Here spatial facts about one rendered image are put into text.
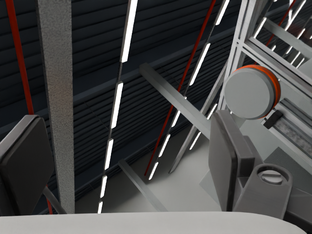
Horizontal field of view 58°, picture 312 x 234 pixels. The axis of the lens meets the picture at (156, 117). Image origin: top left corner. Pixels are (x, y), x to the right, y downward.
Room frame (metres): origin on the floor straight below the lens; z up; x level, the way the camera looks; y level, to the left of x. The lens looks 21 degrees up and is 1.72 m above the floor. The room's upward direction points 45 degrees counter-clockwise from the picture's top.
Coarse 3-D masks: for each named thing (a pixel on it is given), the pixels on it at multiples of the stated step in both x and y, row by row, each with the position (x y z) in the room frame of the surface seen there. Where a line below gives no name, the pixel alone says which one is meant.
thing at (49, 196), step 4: (48, 188) 0.36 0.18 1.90; (44, 192) 0.36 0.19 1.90; (48, 192) 0.36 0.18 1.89; (48, 196) 0.36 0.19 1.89; (52, 196) 0.36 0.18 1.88; (48, 200) 0.36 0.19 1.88; (52, 200) 0.36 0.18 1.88; (56, 200) 0.36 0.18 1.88; (52, 204) 0.36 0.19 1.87; (56, 204) 0.36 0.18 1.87; (60, 204) 0.37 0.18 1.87; (56, 208) 0.36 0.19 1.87; (60, 208) 0.36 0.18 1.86; (60, 212) 0.36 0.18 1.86; (64, 212) 0.36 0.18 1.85
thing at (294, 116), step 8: (280, 104) 0.78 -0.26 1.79; (288, 104) 0.80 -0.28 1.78; (272, 112) 0.80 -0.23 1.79; (288, 112) 0.78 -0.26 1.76; (296, 112) 0.79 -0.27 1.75; (304, 112) 0.81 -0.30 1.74; (264, 120) 0.82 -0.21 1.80; (288, 120) 0.80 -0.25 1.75; (296, 120) 0.78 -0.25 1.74; (304, 120) 0.79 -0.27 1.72; (272, 128) 0.82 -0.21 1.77; (296, 128) 0.79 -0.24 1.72; (304, 128) 0.78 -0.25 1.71; (280, 136) 0.82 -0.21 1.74; (288, 136) 0.83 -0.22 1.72; (304, 136) 0.79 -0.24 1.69; (288, 144) 0.83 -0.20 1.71; (296, 144) 0.83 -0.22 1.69; (296, 152) 0.83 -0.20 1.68; (304, 152) 0.82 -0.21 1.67; (304, 160) 0.83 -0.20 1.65
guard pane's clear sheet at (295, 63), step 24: (264, 0) 0.67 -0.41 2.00; (288, 0) 0.63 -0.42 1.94; (264, 24) 0.74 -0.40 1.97; (288, 24) 0.69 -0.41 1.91; (264, 48) 0.83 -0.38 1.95; (288, 48) 0.77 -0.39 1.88; (288, 96) 0.95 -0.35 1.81; (240, 120) 1.34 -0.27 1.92; (264, 144) 1.37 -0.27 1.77; (288, 168) 1.39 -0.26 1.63
